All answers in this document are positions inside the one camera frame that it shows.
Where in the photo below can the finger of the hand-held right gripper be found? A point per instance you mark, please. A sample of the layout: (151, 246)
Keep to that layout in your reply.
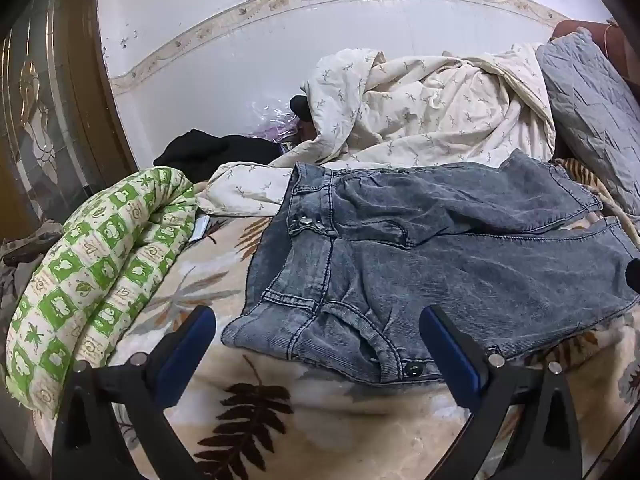
(635, 275)

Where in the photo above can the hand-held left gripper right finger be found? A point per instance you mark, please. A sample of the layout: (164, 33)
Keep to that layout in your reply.
(450, 355)

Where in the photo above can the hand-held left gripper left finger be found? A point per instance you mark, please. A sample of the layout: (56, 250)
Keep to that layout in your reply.
(192, 340)

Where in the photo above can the blue denim pants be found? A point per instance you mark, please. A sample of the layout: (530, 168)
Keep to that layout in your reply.
(400, 260)

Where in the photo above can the small white and blue packet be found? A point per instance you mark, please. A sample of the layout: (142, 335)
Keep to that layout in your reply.
(202, 226)

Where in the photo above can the green and white patterned quilt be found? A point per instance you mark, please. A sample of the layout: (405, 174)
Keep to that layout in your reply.
(100, 260)

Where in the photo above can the beige leaf-print blanket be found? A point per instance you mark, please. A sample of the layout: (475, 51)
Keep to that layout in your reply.
(300, 435)

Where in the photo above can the grey quilted pillow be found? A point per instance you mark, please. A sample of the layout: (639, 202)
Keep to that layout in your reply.
(590, 100)

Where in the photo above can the black cloth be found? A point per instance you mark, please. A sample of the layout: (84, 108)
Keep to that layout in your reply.
(210, 152)

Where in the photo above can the grey patterned cloth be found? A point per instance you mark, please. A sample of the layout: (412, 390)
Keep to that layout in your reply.
(20, 260)

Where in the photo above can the clear plastic bag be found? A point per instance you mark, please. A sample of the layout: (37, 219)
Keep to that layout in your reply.
(275, 125)

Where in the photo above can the brown padded headboard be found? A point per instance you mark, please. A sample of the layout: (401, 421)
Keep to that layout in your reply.
(622, 45)

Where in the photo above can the white leaf-print duvet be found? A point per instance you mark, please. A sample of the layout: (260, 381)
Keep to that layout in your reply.
(425, 105)

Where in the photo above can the small black object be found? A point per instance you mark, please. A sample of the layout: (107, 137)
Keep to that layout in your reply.
(300, 106)

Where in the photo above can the wooden door with ornate glass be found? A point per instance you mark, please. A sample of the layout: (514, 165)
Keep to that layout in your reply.
(40, 110)

